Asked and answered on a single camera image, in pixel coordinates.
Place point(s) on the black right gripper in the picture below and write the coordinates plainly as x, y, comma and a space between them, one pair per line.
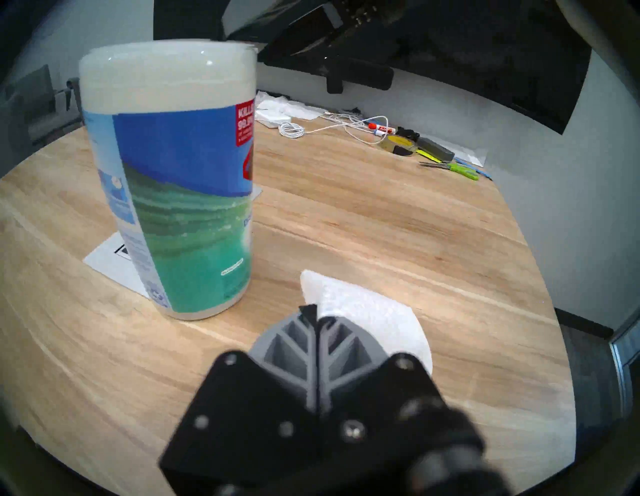
370, 12

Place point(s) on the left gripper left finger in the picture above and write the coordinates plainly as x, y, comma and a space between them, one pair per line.
260, 410

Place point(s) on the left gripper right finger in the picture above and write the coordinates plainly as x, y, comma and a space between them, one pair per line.
370, 400

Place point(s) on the white disinfecting wipe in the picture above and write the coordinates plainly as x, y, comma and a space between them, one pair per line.
370, 315

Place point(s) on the green blue wipes canister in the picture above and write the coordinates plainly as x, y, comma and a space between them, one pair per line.
180, 190

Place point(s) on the crumpled white tissue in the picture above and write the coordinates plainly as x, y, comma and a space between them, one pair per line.
295, 106

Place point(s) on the white orange glue bottle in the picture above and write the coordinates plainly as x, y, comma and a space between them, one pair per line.
382, 129

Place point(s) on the yellow tape roll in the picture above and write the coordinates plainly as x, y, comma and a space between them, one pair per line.
397, 145

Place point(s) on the small black clip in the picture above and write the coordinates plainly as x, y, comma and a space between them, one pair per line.
409, 134

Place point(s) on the yellow highlighter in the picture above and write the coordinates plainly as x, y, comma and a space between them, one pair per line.
429, 156

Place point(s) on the black block eraser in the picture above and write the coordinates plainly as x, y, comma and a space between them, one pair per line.
436, 149

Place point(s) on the silver table power outlet panel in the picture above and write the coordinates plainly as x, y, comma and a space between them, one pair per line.
115, 260

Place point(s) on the white paper sheet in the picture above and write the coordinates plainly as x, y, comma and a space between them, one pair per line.
467, 152

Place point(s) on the blue pen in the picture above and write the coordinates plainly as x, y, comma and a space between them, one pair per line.
475, 169

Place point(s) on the grey office chair with armrests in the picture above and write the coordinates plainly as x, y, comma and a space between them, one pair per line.
45, 105

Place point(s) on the large black wall screen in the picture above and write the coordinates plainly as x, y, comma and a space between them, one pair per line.
475, 60

